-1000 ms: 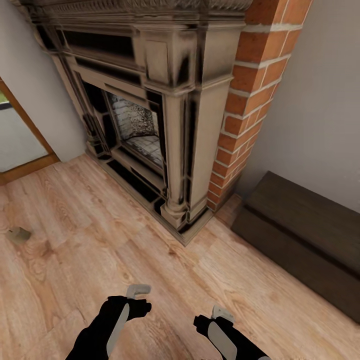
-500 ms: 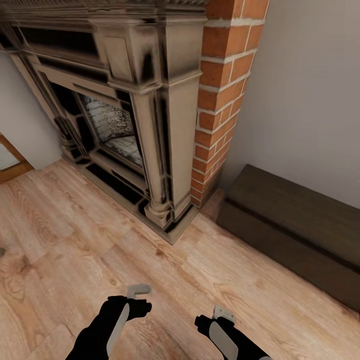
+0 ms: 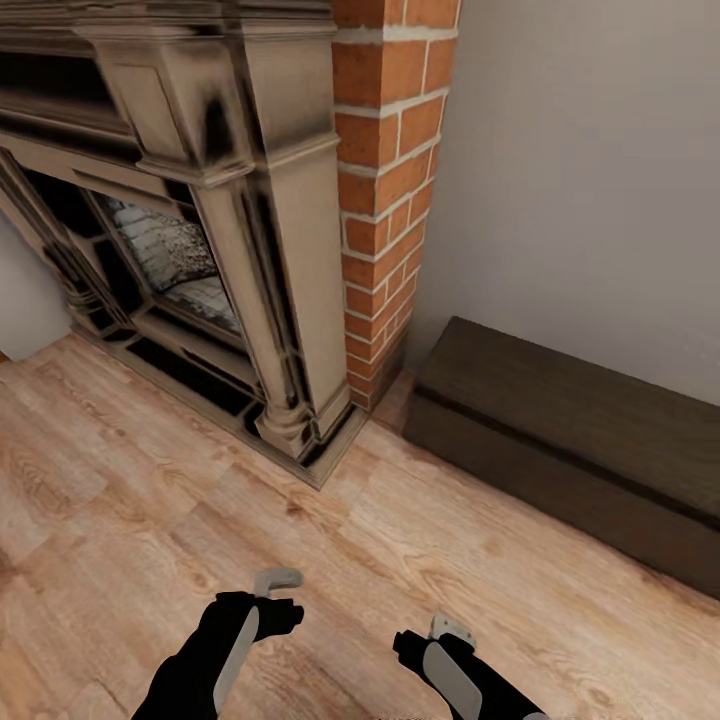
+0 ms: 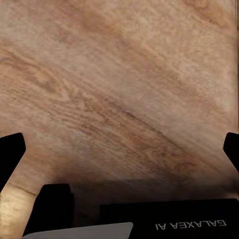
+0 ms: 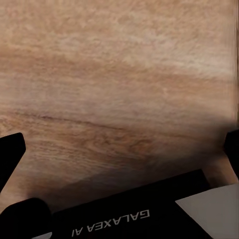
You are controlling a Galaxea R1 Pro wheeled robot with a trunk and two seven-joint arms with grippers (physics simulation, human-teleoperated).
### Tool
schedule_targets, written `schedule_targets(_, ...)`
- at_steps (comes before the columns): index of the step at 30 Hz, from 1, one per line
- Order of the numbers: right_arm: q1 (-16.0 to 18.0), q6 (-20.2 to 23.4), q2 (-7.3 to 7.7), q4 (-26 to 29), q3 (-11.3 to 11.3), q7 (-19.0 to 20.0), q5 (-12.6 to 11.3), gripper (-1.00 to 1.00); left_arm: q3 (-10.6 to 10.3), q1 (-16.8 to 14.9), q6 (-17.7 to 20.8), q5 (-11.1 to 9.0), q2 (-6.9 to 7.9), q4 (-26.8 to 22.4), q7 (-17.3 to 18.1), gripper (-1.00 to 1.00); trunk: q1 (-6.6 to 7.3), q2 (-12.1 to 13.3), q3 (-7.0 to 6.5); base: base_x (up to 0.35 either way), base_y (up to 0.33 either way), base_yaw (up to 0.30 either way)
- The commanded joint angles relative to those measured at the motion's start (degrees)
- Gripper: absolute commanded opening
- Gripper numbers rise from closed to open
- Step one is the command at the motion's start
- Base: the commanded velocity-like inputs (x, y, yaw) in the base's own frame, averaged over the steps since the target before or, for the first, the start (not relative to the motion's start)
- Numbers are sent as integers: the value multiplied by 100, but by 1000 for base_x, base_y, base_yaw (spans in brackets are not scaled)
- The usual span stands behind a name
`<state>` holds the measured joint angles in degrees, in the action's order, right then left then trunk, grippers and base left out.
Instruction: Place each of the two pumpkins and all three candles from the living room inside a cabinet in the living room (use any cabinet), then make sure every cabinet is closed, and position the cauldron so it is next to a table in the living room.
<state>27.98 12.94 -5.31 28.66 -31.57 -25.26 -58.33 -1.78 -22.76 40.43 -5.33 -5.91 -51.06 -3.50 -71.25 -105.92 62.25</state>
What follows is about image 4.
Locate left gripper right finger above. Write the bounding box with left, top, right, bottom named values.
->
left=223, top=132, right=239, bottom=172

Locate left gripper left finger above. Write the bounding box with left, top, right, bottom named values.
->
left=0, top=133, right=26, bottom=192

